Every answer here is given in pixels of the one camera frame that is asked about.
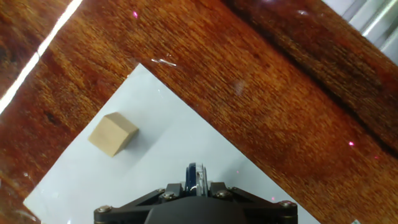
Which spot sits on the glossy brown wooden board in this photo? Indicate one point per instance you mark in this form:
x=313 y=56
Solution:
x=248 y=93

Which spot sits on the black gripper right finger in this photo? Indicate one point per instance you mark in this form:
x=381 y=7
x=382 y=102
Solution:
x=217 y=189

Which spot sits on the white paper sheet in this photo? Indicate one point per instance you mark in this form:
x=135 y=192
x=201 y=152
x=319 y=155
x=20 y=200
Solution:
x=161 y=140

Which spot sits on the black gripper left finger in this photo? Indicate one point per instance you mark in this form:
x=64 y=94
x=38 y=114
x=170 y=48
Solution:
x=174 y=189

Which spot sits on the small wooden cube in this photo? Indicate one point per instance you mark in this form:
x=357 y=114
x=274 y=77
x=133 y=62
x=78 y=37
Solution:
x=112 y=134

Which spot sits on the blue transparent correction tape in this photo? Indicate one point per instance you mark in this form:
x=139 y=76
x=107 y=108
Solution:
x=196 y=180

